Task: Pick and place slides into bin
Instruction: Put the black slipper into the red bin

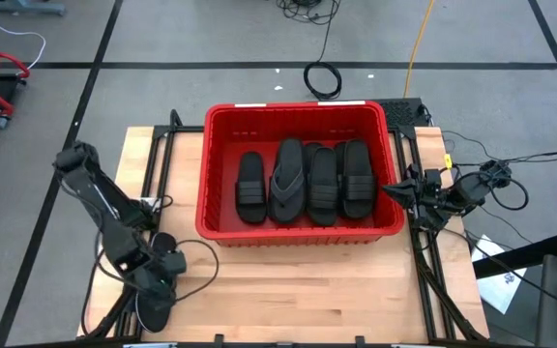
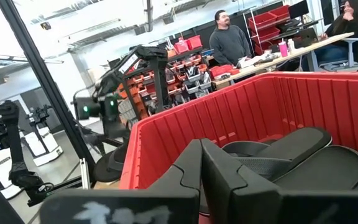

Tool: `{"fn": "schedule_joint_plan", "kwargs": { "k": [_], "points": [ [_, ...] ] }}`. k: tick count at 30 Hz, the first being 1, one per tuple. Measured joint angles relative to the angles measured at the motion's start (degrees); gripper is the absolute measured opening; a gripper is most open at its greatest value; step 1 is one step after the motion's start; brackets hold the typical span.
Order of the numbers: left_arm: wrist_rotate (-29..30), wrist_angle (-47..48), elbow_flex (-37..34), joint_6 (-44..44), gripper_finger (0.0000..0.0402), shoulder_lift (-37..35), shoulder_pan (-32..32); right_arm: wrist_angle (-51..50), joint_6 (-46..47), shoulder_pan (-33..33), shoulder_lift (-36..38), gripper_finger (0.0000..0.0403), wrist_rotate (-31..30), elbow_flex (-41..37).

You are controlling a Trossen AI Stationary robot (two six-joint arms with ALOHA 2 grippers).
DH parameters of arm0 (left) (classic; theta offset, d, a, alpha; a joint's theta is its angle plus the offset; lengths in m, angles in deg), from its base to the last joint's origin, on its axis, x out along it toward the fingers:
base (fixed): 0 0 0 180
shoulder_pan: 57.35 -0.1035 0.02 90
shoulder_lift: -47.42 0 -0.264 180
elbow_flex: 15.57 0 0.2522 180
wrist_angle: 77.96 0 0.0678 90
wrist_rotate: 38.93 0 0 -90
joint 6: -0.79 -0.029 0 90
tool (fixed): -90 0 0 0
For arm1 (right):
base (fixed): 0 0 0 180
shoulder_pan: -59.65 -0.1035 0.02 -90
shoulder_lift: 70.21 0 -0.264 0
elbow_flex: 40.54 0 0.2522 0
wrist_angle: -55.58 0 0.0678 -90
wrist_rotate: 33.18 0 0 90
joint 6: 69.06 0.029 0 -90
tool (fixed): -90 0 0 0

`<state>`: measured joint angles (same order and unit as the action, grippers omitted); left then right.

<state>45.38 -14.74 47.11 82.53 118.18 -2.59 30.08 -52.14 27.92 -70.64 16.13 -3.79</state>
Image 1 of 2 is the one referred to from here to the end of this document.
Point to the grey stand foot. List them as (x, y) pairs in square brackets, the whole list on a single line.
[(22, 6)]

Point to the black perforated box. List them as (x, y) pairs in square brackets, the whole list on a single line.
[(401, 113)]

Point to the white paper sheet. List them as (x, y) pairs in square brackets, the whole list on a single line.
[(501, 290)]

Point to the short white tape strip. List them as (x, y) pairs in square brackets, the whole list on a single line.
[(249, 105)]

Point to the black aluminium table frame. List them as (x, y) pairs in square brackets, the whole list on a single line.
[(162, 130)]

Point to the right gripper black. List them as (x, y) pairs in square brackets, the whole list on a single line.
[(430, 198)]

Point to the black desk foot bar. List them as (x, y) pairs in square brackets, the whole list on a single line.
[(520, 256)]

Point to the red plastic bin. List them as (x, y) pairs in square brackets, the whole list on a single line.
[(211, 193)]

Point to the long white tape strip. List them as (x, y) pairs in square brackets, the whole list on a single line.
[(341, 103)]

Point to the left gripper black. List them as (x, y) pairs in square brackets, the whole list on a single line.
[(150, 278)]

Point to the silver metal bracket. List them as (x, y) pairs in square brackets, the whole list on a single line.
[(149, 200)]

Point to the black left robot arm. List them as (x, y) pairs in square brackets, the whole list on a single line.
[(104, 203)]

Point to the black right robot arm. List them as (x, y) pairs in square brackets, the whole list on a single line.
[(472, 188)]

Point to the black table clamp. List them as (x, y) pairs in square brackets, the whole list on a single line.
[(219, 339), (360, 340)]

